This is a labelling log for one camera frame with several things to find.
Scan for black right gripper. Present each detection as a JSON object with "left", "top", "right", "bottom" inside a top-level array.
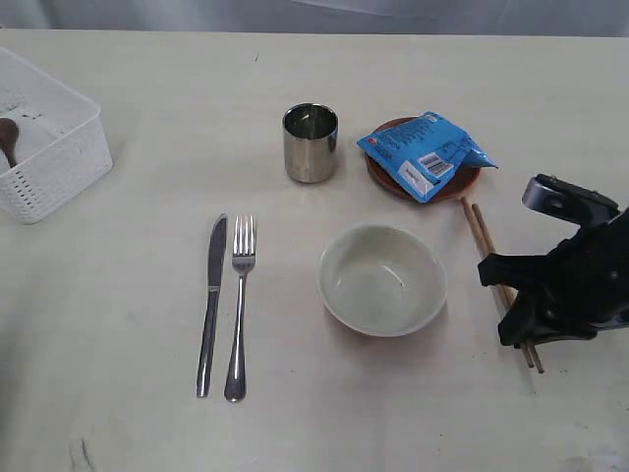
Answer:
[{"left": 478, "top": 235, "right": 628, "bottom": 348}]

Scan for brown wooden chopsticks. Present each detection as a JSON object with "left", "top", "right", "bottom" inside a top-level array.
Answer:
[{"left": 460, "top": 197, "right": 544, "bottom": 374}]

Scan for speckled grey ceramic bowl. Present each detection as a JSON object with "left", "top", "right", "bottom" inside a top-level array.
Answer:
[{"left": 316, "top": 224, "right": 447, "bottom": 338}]

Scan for brown plate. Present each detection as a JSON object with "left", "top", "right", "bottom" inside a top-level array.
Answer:
[{"left": 363, "top": 116, "right": 481, "bottom": 204}]

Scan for blue snack packet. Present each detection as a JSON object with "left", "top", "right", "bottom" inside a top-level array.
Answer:
[{"left": 357, "top": 111, "right": 496, "bottom": 204}]

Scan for steel cup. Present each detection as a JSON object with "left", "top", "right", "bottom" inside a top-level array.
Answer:
[{"left": 282, "top": 103, "right": 339, "bottom": 184}]

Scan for silver fork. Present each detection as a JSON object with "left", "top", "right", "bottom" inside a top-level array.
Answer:
[{"left": 224, "top": 215, "right": 257, "bottom": 402}]

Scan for silver table knife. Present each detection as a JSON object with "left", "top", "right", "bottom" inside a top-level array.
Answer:
[{"left": 196, "top": 213, "right": 228, "bottom": 398}]

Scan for white perforated plastic basket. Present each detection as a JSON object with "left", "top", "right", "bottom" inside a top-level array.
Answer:
[{"left": 1, "top": 48, "right": 113, "bottom": 224}]

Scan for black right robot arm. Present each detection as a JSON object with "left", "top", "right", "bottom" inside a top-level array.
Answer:
[{"left": 478, "top": 211, "right": 628, "bottom": 346}]

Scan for brown wooden spoon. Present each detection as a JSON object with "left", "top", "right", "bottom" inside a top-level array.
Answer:
[{"left": 0, "top": 118, "right": 20, "bottom": 168}]

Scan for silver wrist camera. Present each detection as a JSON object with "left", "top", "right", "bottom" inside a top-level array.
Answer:
[{"left": 522, "top": 174, "right": 620, "bottom": 227}]

